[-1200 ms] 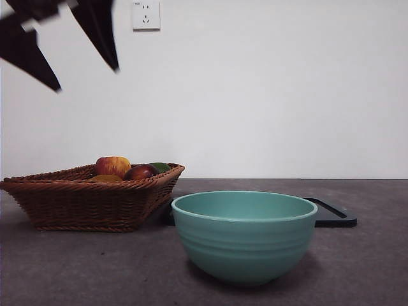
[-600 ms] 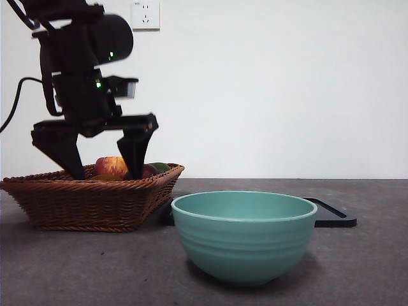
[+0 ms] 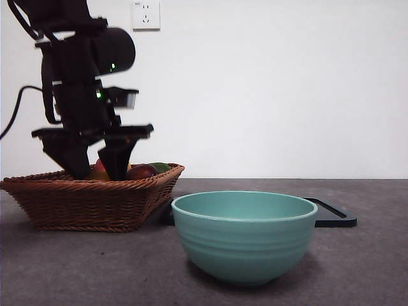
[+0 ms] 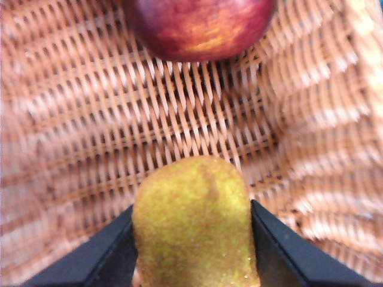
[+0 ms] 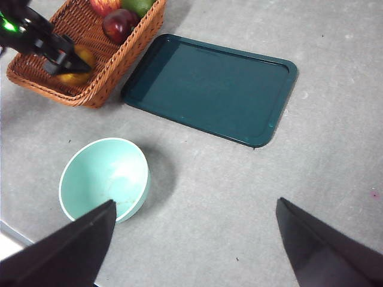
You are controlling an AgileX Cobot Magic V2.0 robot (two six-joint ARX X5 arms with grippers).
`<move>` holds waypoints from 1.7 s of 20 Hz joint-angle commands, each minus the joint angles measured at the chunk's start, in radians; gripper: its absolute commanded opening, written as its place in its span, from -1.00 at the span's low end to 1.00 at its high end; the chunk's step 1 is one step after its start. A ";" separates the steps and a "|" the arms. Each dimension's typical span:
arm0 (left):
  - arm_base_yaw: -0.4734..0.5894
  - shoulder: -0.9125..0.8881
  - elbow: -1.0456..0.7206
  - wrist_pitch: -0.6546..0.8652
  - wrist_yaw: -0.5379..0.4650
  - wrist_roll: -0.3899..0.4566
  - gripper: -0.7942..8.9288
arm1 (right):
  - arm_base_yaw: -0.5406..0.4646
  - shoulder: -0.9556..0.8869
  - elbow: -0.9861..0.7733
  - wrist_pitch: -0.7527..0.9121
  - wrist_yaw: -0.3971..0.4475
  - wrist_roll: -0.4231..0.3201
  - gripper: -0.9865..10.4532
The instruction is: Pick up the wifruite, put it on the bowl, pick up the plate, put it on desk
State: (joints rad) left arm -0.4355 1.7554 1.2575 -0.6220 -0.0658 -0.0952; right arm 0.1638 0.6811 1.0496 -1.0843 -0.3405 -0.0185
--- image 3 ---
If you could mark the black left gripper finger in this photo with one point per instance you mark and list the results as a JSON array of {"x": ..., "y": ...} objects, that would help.
[
  {"x": 118, "y": 159},
  {"x": 70, "y": 156}
]

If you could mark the brownish yellow fruit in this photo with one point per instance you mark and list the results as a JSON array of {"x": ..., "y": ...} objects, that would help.
[{"x": 97, "y": 176}]

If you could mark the teal ribbed bowl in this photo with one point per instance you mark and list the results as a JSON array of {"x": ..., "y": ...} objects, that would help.
[{"x": 245, "y": 242}]

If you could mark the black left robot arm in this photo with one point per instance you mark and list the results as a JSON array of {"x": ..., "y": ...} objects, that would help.
[{"x": 114, "y": 48}]

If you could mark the red yellow apple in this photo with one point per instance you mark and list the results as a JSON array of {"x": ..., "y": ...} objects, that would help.
[{"x": 100, "y": 165}]

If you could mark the dark red plum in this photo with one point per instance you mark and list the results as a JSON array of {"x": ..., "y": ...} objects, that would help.
[{"x": 141, "y": 172}]

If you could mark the green fruit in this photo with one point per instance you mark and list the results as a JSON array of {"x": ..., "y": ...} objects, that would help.
[{"x": 161, "y": 167}]

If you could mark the brown wicker basket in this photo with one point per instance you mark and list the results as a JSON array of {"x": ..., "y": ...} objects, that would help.
[{"x": 89, "y": 204}]

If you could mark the dark rectangular tray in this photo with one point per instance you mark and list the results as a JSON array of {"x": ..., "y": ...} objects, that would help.
[{"x": 331, "y": 216}]

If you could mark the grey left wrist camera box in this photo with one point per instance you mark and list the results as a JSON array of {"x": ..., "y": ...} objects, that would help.
[{"x": 124, "y": 97}]

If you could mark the white wall socket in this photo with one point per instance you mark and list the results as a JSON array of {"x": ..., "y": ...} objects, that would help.
[{"x": 146, "y": 16}]

